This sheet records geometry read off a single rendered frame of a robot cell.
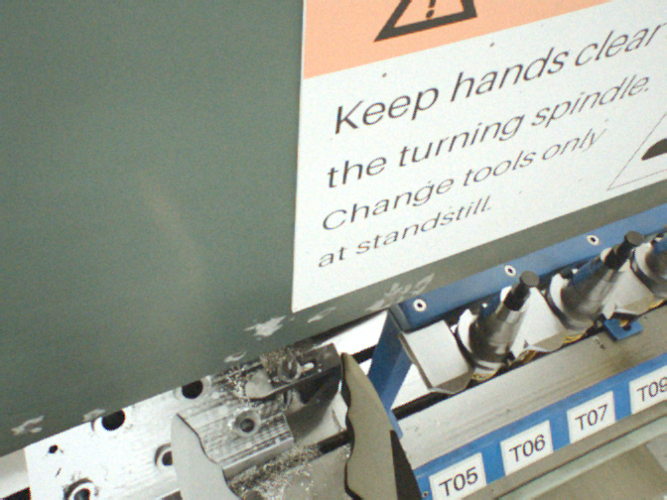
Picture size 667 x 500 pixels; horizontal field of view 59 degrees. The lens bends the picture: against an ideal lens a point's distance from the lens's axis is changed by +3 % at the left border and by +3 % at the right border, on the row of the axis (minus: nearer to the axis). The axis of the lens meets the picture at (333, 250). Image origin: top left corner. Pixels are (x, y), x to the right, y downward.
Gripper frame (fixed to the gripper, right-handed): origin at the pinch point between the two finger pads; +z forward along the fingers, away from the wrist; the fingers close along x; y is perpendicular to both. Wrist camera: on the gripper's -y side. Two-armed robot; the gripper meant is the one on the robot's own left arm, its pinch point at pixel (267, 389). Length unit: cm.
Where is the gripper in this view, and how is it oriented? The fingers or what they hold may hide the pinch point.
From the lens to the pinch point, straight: 35.1
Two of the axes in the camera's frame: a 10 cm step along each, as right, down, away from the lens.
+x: 9.2, -2.8, 2.8
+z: -3.9, -8.0, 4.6
